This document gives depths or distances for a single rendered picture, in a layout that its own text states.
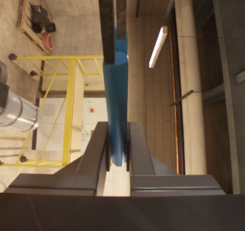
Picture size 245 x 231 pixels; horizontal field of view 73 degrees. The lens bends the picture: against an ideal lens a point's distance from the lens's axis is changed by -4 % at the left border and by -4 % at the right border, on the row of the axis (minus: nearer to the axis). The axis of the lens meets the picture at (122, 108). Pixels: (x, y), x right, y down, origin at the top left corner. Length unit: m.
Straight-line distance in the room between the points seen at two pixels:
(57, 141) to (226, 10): 4.29
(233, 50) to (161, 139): 2.43
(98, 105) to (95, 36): 2.11
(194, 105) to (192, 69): 0.66
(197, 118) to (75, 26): 4.07
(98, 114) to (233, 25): 3.16
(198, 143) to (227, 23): 2.22
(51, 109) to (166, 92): 2.86
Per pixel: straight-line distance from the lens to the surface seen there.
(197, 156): 3.17
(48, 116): 4.19
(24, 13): 4.17
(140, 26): 5.29
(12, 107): 0.44
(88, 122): 3.89
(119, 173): 4.34
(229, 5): 4.09
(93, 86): 4.13
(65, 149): 2.86
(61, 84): 4.35
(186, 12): 3.98
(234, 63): 3.48
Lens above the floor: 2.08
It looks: level
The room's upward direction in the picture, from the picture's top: 90 degrees clockwise
